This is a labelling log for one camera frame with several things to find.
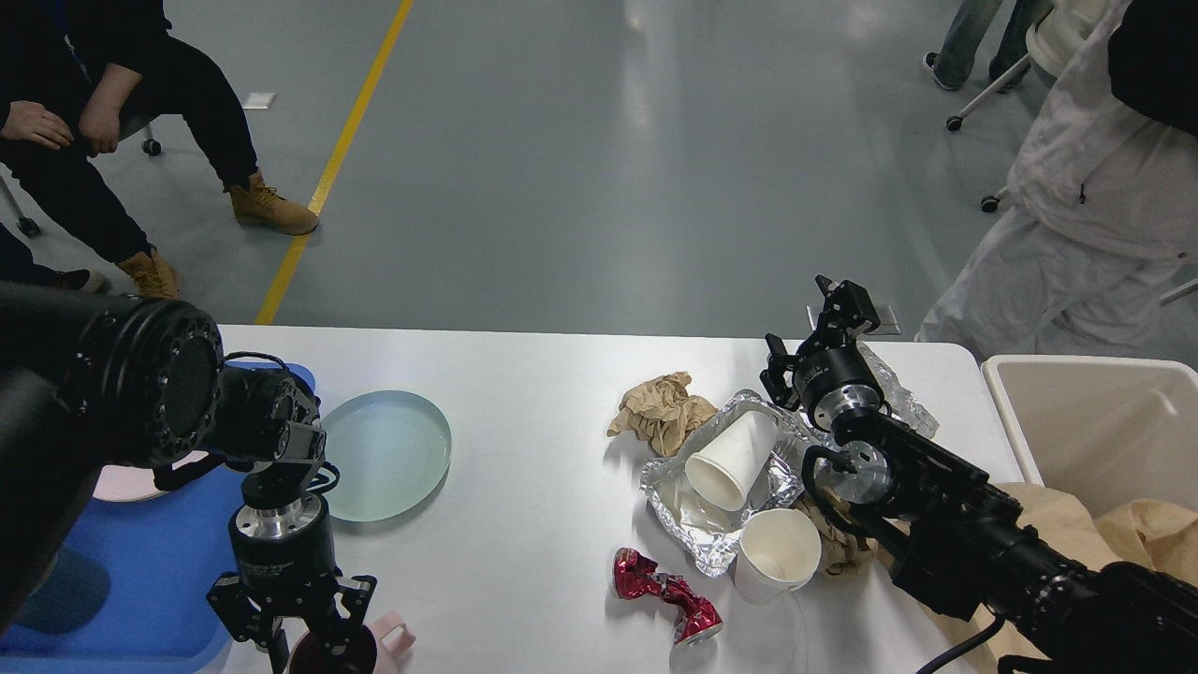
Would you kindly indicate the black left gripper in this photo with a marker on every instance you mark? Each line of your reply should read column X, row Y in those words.
column 285, row 557

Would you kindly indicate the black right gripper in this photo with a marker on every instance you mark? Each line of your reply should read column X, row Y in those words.
column 827, row 382

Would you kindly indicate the pink mug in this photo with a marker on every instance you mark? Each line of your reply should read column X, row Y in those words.
column 375, row 648

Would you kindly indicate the green plate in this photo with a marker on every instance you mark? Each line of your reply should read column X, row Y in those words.
column 393, row 449

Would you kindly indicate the grey mug yellow inside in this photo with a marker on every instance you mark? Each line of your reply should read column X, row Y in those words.
column 73, row 592

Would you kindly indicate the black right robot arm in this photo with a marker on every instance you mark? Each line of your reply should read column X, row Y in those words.
column 954, row 537

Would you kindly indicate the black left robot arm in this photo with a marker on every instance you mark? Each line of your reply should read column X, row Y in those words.
column 50, row 331

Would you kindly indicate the floor socket plates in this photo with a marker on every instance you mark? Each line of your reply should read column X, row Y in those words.
column 888, row 323

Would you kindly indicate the crumpled aluminium foil sheet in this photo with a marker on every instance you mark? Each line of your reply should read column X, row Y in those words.
column 900, row 401

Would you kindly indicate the white paper cup lying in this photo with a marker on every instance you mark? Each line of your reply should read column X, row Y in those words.
column 724, row 471

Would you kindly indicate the crumpled brown paper ball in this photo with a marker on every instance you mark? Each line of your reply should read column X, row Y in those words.
column 662, row 412

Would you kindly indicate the blue plastic tray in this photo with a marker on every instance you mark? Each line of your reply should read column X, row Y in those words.
column 159, row 562

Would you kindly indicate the small crumpled brown paper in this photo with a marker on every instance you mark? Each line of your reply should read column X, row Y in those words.
column 842, row 554

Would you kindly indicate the white paper cup upright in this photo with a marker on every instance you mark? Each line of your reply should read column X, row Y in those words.
column 780, row 551

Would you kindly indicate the aluminium foil tray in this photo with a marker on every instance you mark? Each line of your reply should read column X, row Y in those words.
column 710, row 533

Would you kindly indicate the pink plate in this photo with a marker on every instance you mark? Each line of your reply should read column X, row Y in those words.
column 126, row 484

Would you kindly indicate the crushed red can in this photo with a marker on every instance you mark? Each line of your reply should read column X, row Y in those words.
column 634, row 575

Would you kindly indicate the beige waste bin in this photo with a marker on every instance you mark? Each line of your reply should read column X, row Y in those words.
column 1106, row 430

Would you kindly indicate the person in grey trousers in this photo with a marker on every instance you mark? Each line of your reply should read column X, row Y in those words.
column 1102, row 201

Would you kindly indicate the person in jeans background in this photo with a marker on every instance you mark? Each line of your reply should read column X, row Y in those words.
column 952, row 65

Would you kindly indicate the white office chair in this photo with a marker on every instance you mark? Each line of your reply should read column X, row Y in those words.
column 1051, row 41

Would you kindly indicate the dark shoe at left edge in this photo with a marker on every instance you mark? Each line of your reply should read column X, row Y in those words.
column 81, row 280

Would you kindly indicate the grey chair of seated person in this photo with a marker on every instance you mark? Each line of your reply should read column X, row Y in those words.
column 149, row 144

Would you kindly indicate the person in black clothes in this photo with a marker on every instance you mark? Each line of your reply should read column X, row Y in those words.
column 74, row 74

